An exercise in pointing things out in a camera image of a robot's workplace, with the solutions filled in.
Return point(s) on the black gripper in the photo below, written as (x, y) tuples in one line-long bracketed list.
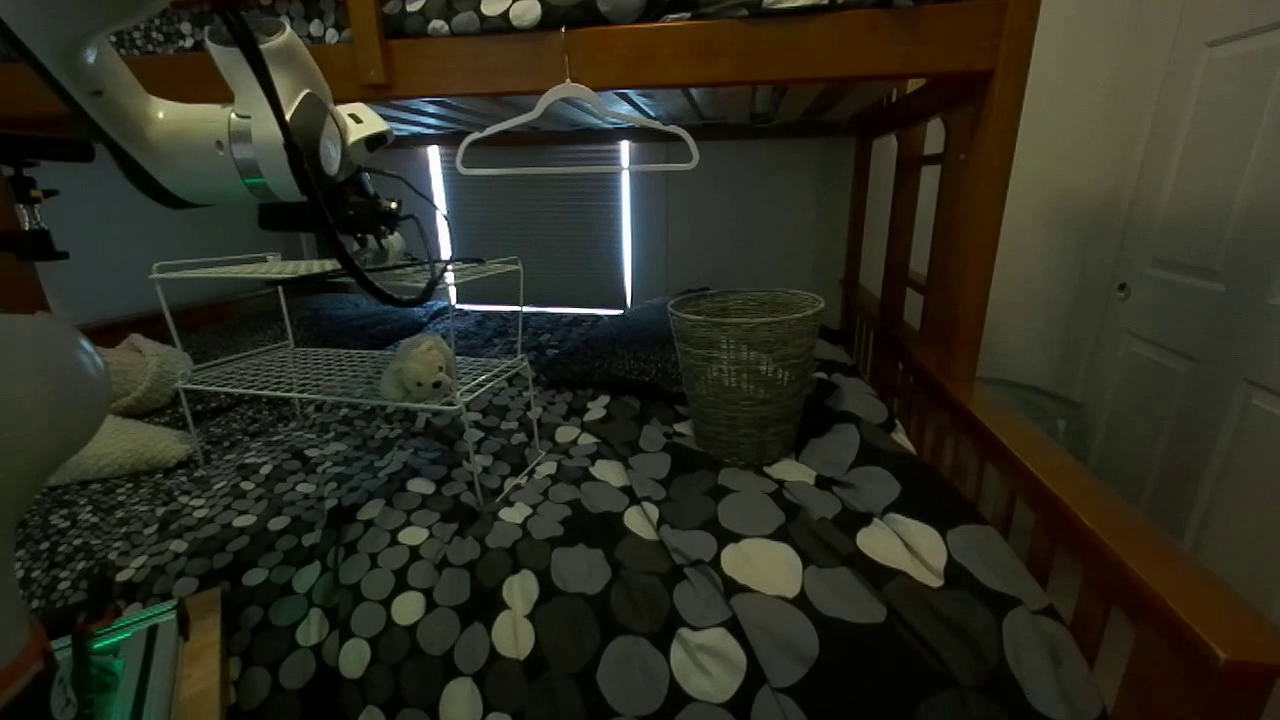
[(367, 212)]

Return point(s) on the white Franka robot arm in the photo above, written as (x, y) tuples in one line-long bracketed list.
[(175, 133)]

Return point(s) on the dark window roller blind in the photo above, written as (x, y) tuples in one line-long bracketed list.
[(534, 240)]

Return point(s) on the cream plush toy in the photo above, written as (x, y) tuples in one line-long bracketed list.
[(421, 367)]

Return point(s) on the brown wooden bunk bed frame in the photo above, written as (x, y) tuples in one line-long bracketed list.
[(664, 52)]

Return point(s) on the small white cushion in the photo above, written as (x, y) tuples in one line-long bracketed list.
[(122, 446), (143, 373)]

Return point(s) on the black pebble pattern duvet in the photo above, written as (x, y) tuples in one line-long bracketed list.
[(603, 561)]

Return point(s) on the white plastic clothes hanger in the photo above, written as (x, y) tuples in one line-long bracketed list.
[(573, 97)]

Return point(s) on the dark blue pillow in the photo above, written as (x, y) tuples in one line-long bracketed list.
[(573, 340)]

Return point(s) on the grey woven basket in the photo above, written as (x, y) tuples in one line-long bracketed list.
[(745, 373)]

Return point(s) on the white panel door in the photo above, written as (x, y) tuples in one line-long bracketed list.
[(1202, 334)]

